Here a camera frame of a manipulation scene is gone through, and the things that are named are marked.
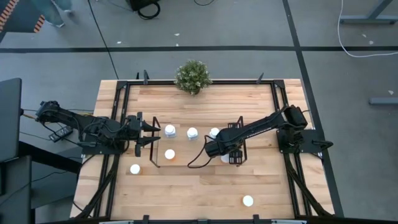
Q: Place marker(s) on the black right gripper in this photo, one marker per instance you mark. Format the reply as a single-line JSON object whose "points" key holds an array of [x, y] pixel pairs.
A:
{"points": [[214, 146]]}

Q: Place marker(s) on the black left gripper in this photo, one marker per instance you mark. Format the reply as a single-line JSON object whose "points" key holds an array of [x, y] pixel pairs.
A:
{"points": [[130, 127]]}

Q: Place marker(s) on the white cup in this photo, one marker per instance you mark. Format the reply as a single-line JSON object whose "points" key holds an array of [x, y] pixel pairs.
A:
{"points": [[214, 131], [247, 200], [170, 130], [135, 169], [169, 154], [192, 133]]}

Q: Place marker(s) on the orange medicine bottle white cap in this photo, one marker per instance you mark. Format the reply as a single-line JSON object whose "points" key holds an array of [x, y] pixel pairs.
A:
{"points": [[224, 158]]}

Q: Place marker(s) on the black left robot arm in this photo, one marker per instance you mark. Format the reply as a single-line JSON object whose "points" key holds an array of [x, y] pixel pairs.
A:
{"points": [[93, 127]]}

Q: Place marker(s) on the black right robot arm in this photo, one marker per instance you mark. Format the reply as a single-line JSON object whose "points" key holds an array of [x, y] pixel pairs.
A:
{"points": [[264, 123]]}

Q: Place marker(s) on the green potted plant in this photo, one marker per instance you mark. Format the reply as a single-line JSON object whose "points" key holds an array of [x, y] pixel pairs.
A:
{"points": [[192, 76]]}

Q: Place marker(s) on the black power adapter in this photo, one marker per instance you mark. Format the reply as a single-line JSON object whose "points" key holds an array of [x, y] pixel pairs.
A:
{"points": [[60, 133]]}

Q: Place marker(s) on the black box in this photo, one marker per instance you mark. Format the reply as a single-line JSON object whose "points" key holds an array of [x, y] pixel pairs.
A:
{"points": [[140, 3]]}

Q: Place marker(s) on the dark grey desk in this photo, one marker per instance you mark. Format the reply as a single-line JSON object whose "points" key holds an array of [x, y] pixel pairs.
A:
{"points": [[9, 124]]}

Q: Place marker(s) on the dark cabinet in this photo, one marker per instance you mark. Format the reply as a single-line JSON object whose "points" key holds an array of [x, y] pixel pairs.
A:
{"points": [[15, 193]]}

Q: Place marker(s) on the person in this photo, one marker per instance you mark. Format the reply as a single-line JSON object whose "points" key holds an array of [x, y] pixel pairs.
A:
{"points": [[49, 12]]}

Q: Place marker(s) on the hazard striped floor mat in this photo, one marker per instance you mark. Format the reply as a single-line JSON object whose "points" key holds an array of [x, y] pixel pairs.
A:
{"points": [[18, 18]]}

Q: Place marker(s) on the grey metal stand foot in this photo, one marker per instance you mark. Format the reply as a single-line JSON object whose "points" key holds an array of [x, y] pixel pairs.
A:
{"points": [[367, 19], [384, 101]]}

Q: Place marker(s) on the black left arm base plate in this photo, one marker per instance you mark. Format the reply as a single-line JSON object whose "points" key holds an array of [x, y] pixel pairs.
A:
{"points": [[102, 151]]}

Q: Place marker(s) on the black aluminium table frame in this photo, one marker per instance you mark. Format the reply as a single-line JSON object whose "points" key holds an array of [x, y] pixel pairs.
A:
{"points": [[242, 82]]}

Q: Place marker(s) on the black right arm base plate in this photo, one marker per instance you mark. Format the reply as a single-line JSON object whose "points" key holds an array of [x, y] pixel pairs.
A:
{"points": [[314, 138]]}

